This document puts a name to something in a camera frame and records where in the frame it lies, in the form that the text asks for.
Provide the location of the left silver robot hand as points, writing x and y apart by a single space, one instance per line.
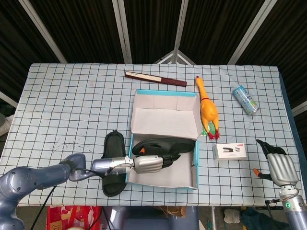
148 164

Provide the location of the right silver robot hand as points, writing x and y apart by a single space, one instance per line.
283 169

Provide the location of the black rubber slipper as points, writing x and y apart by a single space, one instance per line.
115 148
177 145

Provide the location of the light blue shoe box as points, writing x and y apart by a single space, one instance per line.
163 119

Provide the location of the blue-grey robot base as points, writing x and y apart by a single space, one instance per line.
144 220

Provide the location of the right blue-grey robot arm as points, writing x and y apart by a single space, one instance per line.
296 215

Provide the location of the white stapler box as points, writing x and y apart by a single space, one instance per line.
230 153

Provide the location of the brown paper bag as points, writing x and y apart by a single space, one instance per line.
172 211

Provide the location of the blue jeans leg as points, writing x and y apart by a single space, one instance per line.
259 219

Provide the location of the green plastic packet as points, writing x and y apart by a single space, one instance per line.
204 130

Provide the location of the blue green drink can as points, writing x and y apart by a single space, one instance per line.
245 99

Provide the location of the yellow rubber chicken toy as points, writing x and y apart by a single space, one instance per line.
209 110

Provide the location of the white table leg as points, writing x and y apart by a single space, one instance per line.
213 218

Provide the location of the dark red folding fan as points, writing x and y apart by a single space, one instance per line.
156 79

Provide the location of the red patterned bag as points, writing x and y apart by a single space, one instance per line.
72 218

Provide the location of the blue checked tablecloth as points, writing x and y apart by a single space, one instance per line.
60 100

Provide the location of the white cloth bundle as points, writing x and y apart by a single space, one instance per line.
7 125

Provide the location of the dark pleated curtain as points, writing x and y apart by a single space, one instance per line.
84 28

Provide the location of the white metal frame post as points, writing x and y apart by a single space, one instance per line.
249 31
8 99
122 36
43 32
299 108
180 36

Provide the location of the white triangular metal frame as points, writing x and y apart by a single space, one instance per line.
165 57

